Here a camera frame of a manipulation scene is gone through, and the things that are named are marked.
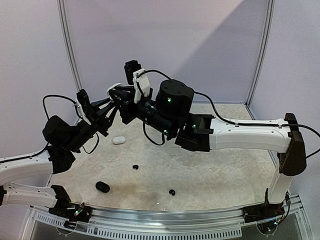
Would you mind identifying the beige charging case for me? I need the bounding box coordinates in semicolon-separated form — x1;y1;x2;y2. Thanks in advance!
106;82;123;95

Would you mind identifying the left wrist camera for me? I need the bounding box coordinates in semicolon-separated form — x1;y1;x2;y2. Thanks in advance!
75;89;91;125

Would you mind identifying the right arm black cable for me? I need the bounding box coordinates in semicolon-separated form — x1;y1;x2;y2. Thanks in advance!
136;69;320;159

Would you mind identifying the black earbud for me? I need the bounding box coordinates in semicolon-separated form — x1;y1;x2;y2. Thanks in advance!
169;189;176;196

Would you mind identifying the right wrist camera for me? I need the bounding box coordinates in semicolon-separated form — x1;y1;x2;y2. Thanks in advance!
124;60;153;104

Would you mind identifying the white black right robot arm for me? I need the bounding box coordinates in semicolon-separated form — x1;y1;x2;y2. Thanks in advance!
107;79;307;218

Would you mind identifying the black earbud mid table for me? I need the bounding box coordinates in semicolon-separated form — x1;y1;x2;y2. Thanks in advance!
132;164;139;170

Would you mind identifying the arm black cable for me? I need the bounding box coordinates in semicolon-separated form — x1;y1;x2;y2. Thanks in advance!
136;69;320;159
0;94;100;163

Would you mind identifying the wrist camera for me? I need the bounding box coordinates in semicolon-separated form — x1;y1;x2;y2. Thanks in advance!
124;60;153;104
75;89;91;125

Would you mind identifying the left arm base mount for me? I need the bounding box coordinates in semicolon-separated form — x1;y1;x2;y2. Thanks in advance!
48;198;93;223

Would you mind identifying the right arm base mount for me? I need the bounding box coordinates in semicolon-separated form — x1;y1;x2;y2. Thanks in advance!
241;191;291;225

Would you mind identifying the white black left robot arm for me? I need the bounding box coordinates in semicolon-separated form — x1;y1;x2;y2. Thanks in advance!
0;98;118;217

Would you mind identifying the black oval charging case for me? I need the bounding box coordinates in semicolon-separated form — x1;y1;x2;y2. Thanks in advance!
95;181;111;193

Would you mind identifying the white earbud charging case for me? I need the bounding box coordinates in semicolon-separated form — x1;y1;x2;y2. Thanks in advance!
112;136;126;145

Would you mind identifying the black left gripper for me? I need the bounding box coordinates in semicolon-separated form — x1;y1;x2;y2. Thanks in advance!
64;97;117;153

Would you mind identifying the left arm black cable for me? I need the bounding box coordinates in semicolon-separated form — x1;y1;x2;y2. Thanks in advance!
0;94;100;163

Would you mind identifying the aluminium front rail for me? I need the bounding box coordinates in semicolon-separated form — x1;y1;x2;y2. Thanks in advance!
22;194;313;240

